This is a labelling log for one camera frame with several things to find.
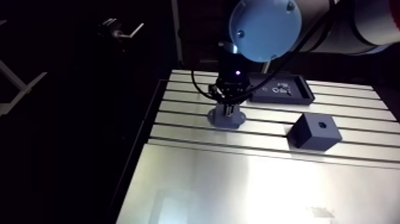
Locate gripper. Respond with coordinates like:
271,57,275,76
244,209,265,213
208,52,254,106

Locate dark blue-grey housing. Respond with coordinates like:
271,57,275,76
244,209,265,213
207,102,247,130

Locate dark blue-grey tray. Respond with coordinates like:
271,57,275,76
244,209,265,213
248,72,315,106

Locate dark blue-grey block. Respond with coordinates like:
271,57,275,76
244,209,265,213
286,113,343,152

